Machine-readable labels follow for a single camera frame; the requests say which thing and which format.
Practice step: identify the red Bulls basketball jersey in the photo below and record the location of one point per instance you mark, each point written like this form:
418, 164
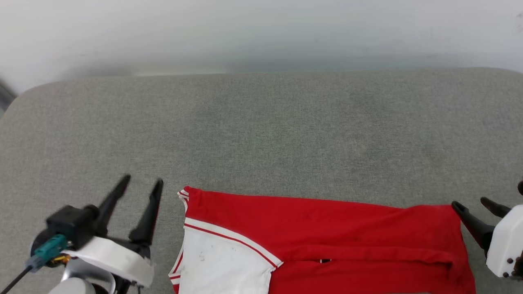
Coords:
327, 220

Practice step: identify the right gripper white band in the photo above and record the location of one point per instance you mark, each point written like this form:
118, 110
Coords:
506, 245

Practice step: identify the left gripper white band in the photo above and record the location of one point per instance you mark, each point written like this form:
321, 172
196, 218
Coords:
118, 259

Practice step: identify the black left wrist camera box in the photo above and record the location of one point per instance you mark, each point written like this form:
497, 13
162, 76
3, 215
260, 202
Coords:
71, 224

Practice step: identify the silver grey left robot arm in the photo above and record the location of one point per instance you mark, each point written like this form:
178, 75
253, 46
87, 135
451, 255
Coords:
77, 286

